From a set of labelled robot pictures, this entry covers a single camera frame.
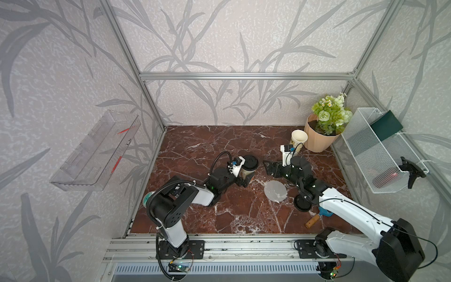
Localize blue garden fork wooden handle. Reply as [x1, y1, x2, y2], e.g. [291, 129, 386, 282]
[305, 207, 333, 229]

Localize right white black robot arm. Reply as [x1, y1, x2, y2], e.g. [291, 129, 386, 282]
[263, 156, 425, 282]

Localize yellow green tape roll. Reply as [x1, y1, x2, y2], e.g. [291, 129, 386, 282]
[142, 191, 154, 208]

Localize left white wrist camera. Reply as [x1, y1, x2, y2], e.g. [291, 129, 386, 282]
[228, 156, 245, 177]

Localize clear acrylic wall shelf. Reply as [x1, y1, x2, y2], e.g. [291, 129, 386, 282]
[50, 110, 141, 192]

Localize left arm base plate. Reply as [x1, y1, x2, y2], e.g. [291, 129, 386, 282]
[157, 240, 205, 260]

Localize green white artificial flowers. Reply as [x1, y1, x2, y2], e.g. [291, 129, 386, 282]
[312, 93, 353, 136]

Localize dark green card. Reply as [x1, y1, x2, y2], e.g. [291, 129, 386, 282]
[370, 110, 404, 142]

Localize pink flower pot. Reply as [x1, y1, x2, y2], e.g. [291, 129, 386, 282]
[304, 114, 340, 153]

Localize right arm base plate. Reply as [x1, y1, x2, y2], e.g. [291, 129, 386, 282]
[294, 239, 348, 260]

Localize white wire mesh basket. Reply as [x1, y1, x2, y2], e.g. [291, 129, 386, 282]
[342, 108, 429, 194]

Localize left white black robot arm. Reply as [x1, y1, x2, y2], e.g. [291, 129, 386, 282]
[143, 165, 256, 252]

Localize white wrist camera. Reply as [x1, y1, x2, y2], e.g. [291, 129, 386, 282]
[228, 156, 245, 177]
[280, 144, 295, 167]

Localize black plastic cup lid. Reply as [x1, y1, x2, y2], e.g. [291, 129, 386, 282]
[241, 155, 259, 171]

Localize printed paper cup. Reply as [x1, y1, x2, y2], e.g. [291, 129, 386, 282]
[240, 155, 259, 179]
[290, 129, 308, 155]

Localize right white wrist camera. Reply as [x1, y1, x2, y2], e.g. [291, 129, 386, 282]
[280, 144, 295, 167]

